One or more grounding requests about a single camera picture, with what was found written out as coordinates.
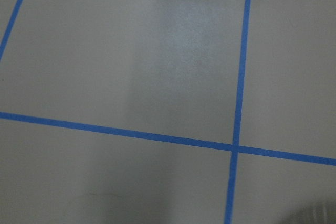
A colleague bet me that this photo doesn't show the brown paper table cover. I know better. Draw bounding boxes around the brown paper table cover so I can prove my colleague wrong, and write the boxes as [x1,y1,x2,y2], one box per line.
[1,0,335,223]

